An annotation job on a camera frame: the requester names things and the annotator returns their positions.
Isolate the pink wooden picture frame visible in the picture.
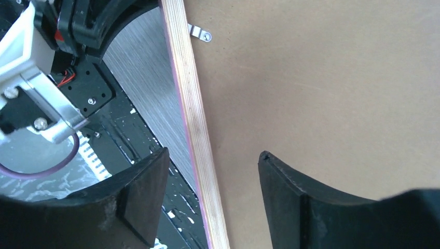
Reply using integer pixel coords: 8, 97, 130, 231
159, 1, 230, 248

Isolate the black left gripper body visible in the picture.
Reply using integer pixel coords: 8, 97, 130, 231
0, 0, 162, 136

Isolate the brown backing board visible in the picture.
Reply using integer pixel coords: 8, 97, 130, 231
185, 1, 439, 248

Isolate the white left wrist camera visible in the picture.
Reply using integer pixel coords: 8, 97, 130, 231
1, 4, 89, 144

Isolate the metal retaining clip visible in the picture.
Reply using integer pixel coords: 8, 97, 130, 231
188, 23, 212, 43

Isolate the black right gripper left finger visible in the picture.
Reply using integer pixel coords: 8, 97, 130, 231
1, 148, 170, 248

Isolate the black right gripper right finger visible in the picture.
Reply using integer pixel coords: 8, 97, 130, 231
258, 151, 439, 248

